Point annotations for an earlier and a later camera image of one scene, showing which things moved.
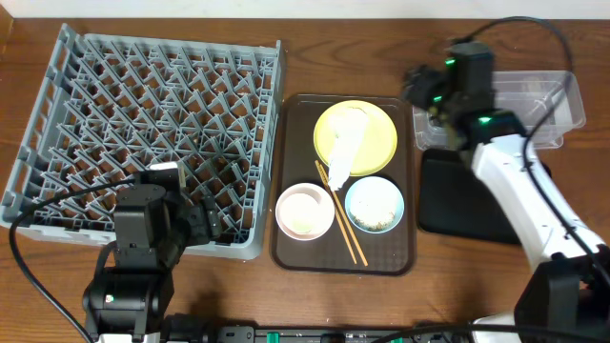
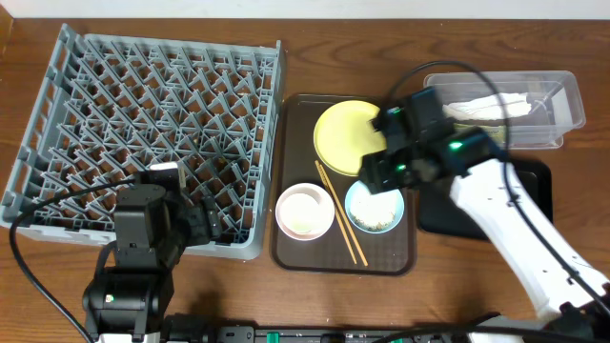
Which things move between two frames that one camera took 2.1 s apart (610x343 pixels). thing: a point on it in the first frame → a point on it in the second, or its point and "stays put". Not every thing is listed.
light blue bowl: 375,205 stays put
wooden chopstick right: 343,211 stays put
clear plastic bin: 526,97 stays put
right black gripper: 422,79 → 378,179
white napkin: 349,126 → 488,107
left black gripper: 201,219 stays put
